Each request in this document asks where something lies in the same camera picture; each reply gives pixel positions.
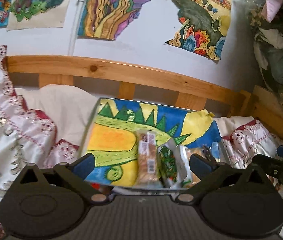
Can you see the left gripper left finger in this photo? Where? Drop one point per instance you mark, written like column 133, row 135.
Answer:
column 72, row 176

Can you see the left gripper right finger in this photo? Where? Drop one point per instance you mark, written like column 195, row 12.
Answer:
column 189, row 197

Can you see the puffed rice cracker packet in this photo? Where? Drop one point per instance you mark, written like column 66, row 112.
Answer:
column 194, row 167

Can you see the green vegetable snack packet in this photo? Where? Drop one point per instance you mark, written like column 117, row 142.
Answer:
column 174, row 166

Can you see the nut bar clear packet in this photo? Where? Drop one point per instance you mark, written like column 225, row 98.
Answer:
column 147, row 158

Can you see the orange plastic snack bag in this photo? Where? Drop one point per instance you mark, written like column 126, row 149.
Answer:
column 104, row 189

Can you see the dark dried fruit packet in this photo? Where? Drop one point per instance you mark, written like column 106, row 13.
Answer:
column 207, row 153

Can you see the dinosaur drawing paper in tray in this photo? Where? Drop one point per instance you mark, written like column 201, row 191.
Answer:
column 136, row 137

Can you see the cream pillow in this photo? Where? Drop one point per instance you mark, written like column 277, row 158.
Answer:
column 68, row 107

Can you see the metal tray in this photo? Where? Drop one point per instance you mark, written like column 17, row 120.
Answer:
column 136, row 179

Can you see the floral satin bedspread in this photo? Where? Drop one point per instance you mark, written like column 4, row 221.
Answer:
column 29, row 135

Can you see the landscape drawing torn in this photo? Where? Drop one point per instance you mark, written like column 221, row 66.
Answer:
column 205, row 24

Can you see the swirly purple abstract drawing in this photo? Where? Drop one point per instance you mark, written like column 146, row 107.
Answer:
column 106, row 19

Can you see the blond boy drawing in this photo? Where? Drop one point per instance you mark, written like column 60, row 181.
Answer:
column 29, row 14

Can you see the wooden bed rail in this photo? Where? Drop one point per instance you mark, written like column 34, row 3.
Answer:
column 192, row 93

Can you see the white wall pipe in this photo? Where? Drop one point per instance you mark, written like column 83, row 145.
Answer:
column 76, row 23

